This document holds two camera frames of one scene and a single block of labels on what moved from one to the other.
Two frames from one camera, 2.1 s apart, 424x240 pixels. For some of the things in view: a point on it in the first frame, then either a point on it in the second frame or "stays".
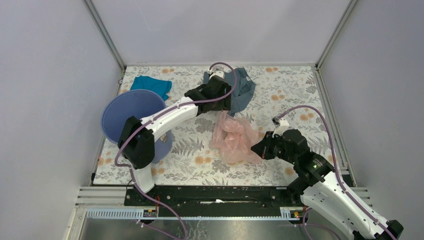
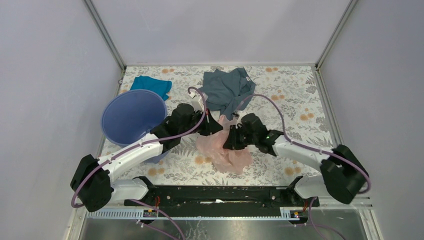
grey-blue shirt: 244,87 stays
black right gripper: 263,147 to 231,142
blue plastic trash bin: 121,106 stays
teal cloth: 148,83 stays
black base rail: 213,202 stays
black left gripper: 224,105 to 214,126
